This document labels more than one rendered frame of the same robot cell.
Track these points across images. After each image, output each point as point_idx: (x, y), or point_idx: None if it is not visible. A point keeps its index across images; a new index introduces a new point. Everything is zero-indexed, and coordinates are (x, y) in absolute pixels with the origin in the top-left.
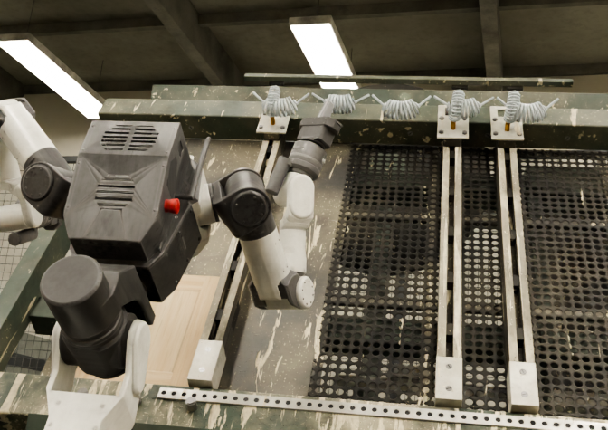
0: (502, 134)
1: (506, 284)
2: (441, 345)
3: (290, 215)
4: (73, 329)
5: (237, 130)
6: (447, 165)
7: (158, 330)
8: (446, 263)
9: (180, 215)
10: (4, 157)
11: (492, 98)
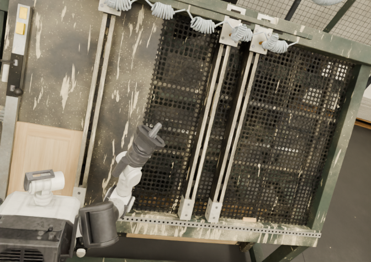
0: (256, 47)
1: (223, 160)
2: (187, 193)
3: (126, 187)
4: None
5: None
6: (218, 63)
7: (49, 167)
8: (200, 144)
9: (64, 258)
10: None
11: (261, 32)
